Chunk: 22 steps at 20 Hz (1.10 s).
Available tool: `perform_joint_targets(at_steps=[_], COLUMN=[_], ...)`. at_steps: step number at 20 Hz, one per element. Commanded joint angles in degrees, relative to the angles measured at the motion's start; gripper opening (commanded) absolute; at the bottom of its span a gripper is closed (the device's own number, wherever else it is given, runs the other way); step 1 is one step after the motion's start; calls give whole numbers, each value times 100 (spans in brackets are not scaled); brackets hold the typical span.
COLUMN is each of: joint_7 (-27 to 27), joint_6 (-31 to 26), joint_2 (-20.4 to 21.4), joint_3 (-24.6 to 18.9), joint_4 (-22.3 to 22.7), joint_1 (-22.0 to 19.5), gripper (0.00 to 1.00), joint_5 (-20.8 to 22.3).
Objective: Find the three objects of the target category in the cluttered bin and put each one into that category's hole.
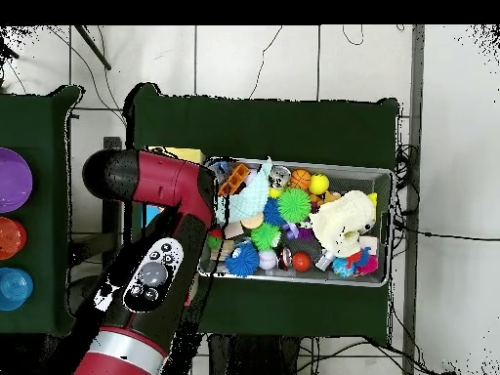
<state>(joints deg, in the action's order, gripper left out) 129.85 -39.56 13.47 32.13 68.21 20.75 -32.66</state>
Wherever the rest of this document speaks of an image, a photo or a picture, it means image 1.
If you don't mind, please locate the mint green waffle cloth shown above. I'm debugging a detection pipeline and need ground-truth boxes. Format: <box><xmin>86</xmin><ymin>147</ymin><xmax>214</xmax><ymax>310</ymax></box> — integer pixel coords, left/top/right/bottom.
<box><xmin>228</xmin><ymin>158</ymin><xmax>274</xmax><ymax>224</ymax></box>

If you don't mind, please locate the wooden three-hole box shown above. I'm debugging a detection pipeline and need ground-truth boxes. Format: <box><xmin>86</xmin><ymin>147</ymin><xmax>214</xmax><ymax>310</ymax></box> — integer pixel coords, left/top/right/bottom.
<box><xmin>140</xmin><ymin>146</ymin><xmax>206</xmax><ymax>308</ymax></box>

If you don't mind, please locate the clear mesh bin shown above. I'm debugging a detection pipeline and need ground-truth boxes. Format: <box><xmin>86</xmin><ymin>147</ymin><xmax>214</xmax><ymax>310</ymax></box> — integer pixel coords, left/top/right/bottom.
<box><xmin>197</xmin><ymin>157</ymin><xmax>394</xmax><ymax>289</ymax></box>

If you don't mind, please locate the round wooden disc toy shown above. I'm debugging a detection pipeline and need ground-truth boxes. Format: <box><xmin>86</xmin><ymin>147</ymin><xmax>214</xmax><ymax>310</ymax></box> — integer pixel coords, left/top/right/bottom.
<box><xmin>240</xmin><ymin>212</ymin><xmax>265</xmax><ymax>231</ymax></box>

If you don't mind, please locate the silver drink can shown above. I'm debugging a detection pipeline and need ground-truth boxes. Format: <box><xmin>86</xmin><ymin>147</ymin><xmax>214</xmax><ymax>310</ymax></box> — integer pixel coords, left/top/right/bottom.
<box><xmin>269</xmin><ymin>165</ymin><xmax>292</xmax><ymax>188</ymax></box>

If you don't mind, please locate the green spiky ball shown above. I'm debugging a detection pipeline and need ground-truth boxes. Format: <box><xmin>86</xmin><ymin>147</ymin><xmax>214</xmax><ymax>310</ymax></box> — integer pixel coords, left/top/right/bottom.
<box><xmin>276</xmin><ymin>187</ymin><xmax>313</xmax><ymax>224</ymax></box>

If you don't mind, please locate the large blue spiky ball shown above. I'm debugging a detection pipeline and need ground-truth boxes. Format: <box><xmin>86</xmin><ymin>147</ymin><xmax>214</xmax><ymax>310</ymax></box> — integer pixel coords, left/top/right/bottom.
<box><xmin>226</xmin><ymin>241</ymin><xmax>261</xmax><ymax>278</ymax></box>

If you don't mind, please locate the small orange basketball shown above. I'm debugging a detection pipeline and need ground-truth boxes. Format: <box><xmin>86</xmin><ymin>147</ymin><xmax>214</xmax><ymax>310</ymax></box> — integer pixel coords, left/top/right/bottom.
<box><xmin>289</xmin><ymin>168</ymin><xmax>313</xmax><ymax>191</ymax></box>

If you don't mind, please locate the yellow ball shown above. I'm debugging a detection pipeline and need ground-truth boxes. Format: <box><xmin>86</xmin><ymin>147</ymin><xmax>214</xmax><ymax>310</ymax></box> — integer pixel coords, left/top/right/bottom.
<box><xmin>309</xmin><ymin>174</ymin><xmax>330</xmax><ymax>195</ymax></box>

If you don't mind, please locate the red-orange ball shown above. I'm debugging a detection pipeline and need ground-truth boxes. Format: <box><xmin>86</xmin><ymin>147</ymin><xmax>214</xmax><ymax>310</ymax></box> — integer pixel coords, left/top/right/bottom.
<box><xmin>292</xmin><ymin>252</ymin><xmax>312</xmax><ymax>272</ymax></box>

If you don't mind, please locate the cream waffle cloth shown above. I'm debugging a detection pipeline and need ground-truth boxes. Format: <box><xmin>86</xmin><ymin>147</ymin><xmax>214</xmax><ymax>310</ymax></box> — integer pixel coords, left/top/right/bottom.
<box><xmin>308</xmin><ymin>190</ymin><xmax>378</xmax><ymax>259</ymax></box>

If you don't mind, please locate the black panel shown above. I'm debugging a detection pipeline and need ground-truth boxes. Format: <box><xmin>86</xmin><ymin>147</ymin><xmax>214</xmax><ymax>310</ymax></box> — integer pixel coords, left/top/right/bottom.
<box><xmin>103</xmin><ymin>136</ymin><xmax>123</xmax><ymax>276</ymax></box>

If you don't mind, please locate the green side table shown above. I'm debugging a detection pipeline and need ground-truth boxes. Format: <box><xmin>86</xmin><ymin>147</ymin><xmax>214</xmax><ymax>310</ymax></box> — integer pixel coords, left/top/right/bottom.
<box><xmin>0</xmin><ymin>84</ymin><xmax>89</xmax><ymax>337</ymax></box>

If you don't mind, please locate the black rod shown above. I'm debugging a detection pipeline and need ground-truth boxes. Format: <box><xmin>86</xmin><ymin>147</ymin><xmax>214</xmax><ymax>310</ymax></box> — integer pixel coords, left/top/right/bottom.
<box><xmin>74</xmin><ymin>25</ymin><xmax>112</xmax><ymax>71</ymax></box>

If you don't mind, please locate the purple bowl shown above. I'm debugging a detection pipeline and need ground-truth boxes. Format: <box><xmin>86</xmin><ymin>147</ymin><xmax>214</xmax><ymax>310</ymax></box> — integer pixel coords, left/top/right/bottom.
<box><xmin>0</xmin><ymin>147</ymin><xmax>34</xmax><ymax>214</ymax></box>

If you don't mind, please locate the red bowl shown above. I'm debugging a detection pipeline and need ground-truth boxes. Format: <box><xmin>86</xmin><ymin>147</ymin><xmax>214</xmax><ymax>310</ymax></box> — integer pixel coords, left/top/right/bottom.
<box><xmin>0</xmin><ymin>217</ymin><xmax>28</xmax><ymax>262</ymax></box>

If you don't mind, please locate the blue bowl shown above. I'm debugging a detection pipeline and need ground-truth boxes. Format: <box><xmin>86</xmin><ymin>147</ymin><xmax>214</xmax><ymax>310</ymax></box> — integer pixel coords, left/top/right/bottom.
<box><xmin>0</xmin><ymin>268</ymin><xmax>34</xmax><ymax>313</ymax></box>

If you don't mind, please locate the black floor cable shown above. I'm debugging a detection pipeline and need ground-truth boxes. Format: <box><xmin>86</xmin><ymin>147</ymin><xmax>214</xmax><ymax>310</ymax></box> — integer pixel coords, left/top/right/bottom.
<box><xmin>393</xmin><ymin>222</ymin><xmax>500</xmax><ymax>242</ymax></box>

